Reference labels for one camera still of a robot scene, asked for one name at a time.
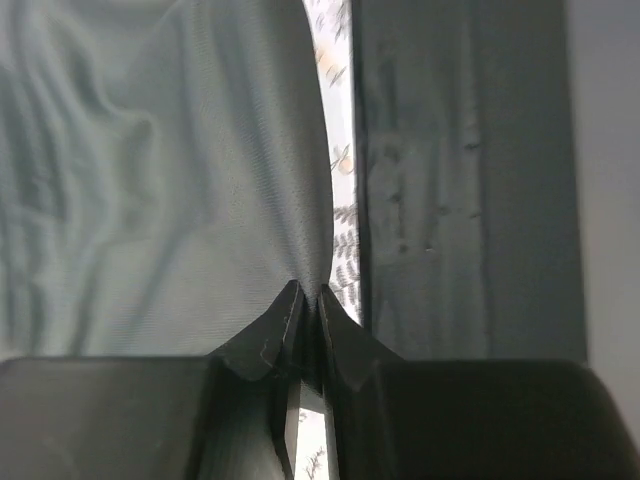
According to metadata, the floral table mat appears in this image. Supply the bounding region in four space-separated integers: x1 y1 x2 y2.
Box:
294 0 364 480

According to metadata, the dark grey t shirt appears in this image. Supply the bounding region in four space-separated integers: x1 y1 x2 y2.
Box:
1 1 333 357

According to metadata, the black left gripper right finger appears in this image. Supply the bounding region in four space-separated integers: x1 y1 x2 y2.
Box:
318 288 633 479

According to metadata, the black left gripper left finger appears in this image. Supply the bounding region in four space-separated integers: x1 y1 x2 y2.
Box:
1 281 305 479

